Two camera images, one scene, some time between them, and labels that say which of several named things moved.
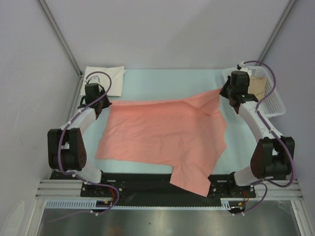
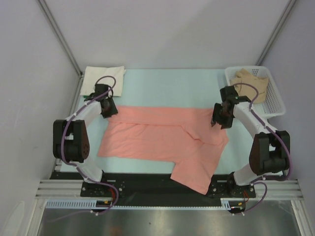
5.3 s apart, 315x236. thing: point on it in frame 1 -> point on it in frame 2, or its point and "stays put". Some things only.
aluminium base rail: x=264 y=189 stays put
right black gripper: x=225 y=91 -> x=222 y=118
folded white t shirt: x=117 y=74 stays put
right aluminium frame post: x=287 y=11 stays put
